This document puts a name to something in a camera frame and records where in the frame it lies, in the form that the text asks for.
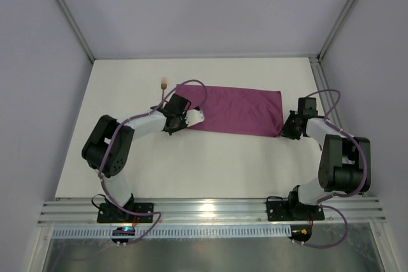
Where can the aluminium rail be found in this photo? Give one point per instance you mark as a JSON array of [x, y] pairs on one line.
[[234, 211], [327, 98]]

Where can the aluminium front rail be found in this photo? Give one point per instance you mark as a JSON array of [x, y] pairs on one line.
[[234, 211]]

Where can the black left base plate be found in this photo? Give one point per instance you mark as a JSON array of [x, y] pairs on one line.
[[109, 213]]

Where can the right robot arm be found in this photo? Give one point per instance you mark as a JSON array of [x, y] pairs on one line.
[[344, 168]]

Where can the aluminium right side rail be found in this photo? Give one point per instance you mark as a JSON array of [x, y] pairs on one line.
[[327, 98]]

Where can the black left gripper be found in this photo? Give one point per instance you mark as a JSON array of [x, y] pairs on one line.
[[173, 122]]

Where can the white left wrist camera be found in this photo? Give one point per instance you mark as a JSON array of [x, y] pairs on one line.
[[194, 117]]

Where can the slotted grey cable duct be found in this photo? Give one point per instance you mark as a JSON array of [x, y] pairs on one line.
[[177, 232]]

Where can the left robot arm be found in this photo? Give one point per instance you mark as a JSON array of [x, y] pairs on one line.
[[107, 148]]

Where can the left corner frame post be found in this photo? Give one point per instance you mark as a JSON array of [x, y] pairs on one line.
[[72, 24]]

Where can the right corner frame post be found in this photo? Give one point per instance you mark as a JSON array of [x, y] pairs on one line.
[[336, 28]]

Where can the corner frame post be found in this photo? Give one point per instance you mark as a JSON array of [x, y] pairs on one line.
[[72, 24], [336, 28]]

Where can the controller board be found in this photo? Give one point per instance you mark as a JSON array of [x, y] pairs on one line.
[[300, 233], [122, 235]]

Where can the right controller board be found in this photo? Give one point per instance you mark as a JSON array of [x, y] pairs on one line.
[[300, 233]]

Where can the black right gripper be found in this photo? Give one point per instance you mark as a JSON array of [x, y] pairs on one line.
[[290, 126]]

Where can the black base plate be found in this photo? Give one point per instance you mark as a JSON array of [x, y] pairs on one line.
[[109, 213], [280, 209]]

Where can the left controller board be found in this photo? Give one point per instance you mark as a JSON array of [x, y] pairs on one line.
[[122, 235]]

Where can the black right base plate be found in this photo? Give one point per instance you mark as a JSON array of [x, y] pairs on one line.
[[280, 209]]

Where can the purple cloth napkin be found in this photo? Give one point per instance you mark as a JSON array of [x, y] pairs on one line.
[[236, 110]]

